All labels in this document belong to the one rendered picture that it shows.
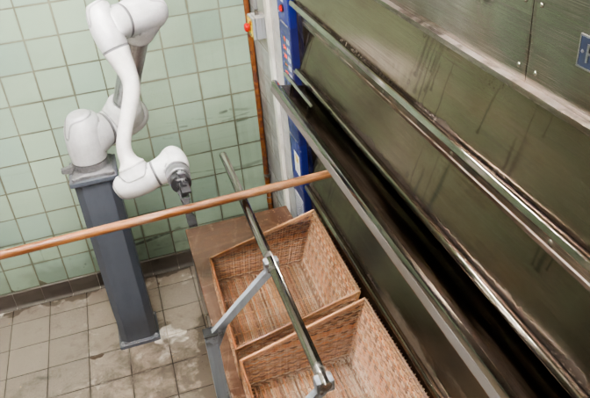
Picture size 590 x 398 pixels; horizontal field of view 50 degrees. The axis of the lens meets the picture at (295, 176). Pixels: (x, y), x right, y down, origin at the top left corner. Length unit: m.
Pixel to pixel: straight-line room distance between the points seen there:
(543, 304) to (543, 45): 0.48
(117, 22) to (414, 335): 1.48
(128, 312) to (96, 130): 0.98
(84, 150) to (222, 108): 0.89
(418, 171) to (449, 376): 0.57
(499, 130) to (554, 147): 0.15
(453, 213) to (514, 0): 0.53
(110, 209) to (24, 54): 0.84
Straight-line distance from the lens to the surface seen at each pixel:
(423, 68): 1.52
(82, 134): 2.82
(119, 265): 3.16
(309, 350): 1.66
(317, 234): 2.65
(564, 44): 1.11
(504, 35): 1.24
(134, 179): 2.43
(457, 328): 1.33
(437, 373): 1.88
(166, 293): 3.73
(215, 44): 3.30
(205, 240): 3.07
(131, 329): 3.42
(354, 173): 1.85
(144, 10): 2.49
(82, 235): 2.18
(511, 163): 1.24
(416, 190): 1.64
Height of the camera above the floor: 2.38
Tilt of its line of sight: 31 degrees down
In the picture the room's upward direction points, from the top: 5 degrees counter-clockwise
